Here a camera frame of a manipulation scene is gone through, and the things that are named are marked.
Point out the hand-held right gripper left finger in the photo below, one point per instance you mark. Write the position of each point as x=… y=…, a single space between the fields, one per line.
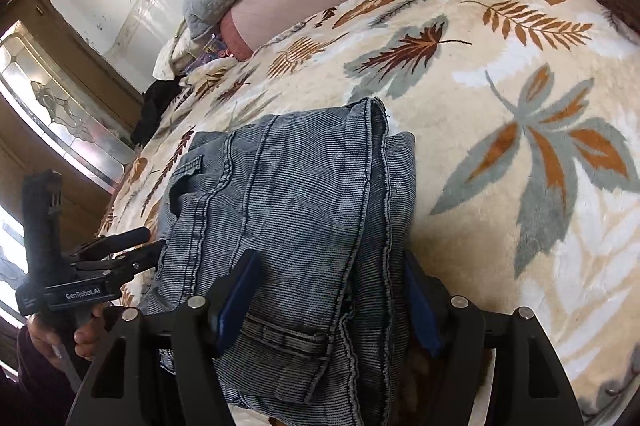
x=240 y=298

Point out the white printed pillow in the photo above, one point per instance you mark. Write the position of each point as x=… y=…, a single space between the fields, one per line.
x=172 y=50

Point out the black cloth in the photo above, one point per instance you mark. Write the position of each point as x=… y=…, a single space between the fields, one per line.
x=155 y=105

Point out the person's left forearm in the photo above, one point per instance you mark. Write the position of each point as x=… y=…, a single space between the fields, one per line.
x=30 y=371

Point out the blue denim pants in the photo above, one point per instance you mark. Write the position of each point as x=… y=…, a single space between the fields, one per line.
x=300 y=206

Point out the person's left hand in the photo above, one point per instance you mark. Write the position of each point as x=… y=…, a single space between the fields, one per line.
x=87 y=336

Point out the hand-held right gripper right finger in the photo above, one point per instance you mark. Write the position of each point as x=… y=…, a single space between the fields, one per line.
x=420 y=306

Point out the leaf print blanket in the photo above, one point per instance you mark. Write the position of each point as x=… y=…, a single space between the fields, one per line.
x=500 y=105

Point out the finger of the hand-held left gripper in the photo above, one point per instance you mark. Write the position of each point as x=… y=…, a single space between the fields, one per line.
x=142 y=258
x=117 y=241

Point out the purple plastic wrapper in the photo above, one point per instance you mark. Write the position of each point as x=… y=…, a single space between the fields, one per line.
x=212 y=50

